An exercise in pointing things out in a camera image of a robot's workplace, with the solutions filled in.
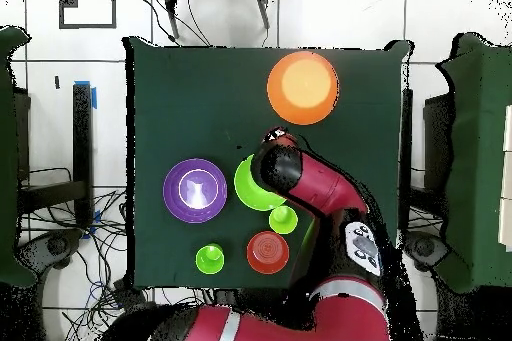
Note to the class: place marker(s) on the large orange bowl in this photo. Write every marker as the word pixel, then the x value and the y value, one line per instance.
pixel 302 87

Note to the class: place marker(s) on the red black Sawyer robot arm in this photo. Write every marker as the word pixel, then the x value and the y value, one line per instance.
pixel 320 185

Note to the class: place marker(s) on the green cup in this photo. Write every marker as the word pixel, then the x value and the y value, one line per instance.
pixel 210 260

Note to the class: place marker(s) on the red-orange bowl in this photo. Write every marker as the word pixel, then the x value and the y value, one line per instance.
pixel 268 253

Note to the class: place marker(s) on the black power box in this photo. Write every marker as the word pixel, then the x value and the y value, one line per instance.
pixel 128 293

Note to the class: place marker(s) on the green cloth covered table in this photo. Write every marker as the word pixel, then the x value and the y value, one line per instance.
pixel 480 117
pixel 10 157

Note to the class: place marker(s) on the blue tape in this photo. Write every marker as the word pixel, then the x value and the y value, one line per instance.
pixel 94 99

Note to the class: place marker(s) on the black post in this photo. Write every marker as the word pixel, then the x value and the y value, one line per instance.
pixel 407 137

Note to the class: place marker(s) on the green bowl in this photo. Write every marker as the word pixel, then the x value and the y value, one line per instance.
pixel 248 191

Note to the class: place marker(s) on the purple bowl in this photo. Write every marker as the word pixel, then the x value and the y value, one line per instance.
pixel 196 191

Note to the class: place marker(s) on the black stand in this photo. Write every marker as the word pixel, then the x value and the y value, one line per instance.
pixel 82 137

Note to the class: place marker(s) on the dark grey chair base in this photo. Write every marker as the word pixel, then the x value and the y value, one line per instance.
pixel 52 247
pixel 424 247

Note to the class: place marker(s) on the small black object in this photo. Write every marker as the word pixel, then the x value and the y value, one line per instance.
pixel 57 82

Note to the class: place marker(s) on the dark green tablecloth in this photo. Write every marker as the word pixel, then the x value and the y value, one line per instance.
pixel 180 97

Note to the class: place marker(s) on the lime cup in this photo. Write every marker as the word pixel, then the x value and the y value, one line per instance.
pixel 283 220

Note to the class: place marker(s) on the white box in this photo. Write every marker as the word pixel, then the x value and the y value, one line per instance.
pixel 507 177

